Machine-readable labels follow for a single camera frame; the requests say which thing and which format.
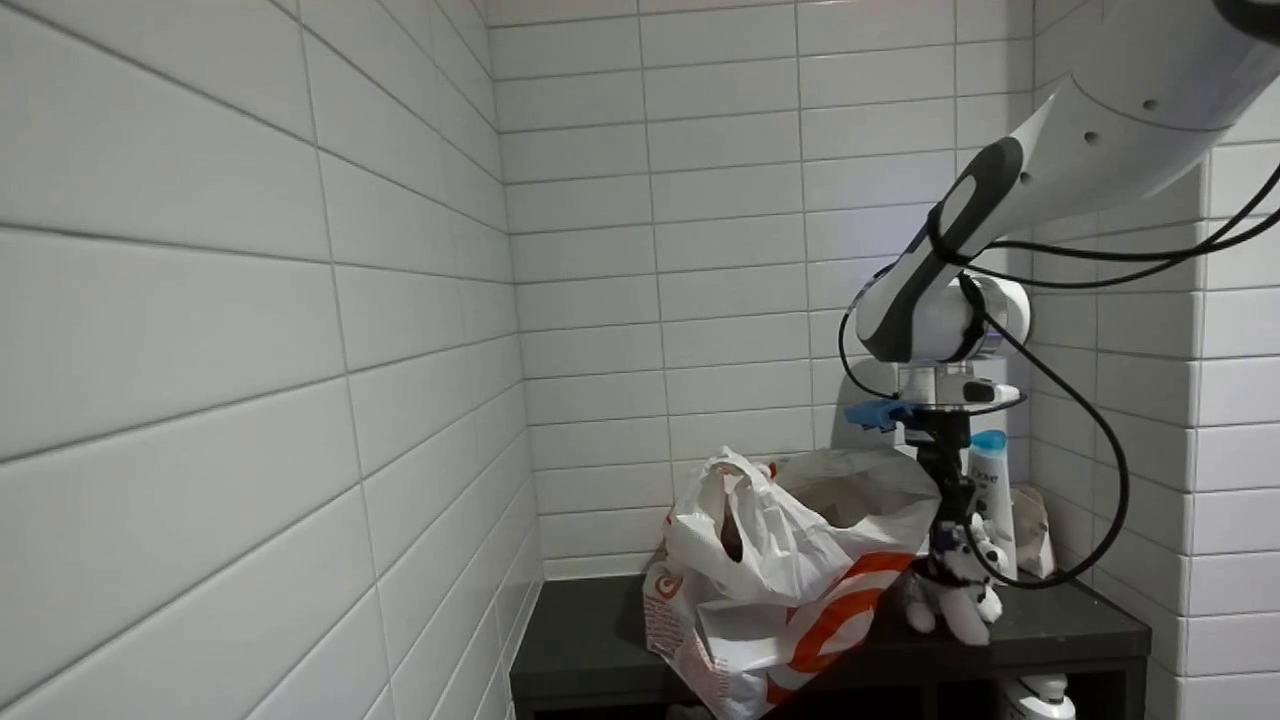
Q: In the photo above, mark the white grey dog plush toy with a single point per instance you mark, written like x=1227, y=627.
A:
x=953, y=604

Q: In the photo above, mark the white orange plastic bag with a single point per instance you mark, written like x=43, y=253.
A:
x=785, y=574

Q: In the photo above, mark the small white pouch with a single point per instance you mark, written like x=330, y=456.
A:
x=1039, y=532

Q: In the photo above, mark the white shampoo bottle blue cap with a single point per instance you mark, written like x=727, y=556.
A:
x=1003, y=500

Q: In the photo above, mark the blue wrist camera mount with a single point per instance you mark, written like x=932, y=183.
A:
x=882, y=412

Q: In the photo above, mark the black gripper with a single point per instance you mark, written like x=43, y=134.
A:
x=943, y=451

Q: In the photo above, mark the white bottle in shelf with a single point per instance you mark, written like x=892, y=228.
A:
x=1039, y=697

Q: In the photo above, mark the dark shelf unit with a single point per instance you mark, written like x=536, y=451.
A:
x=600, y=652

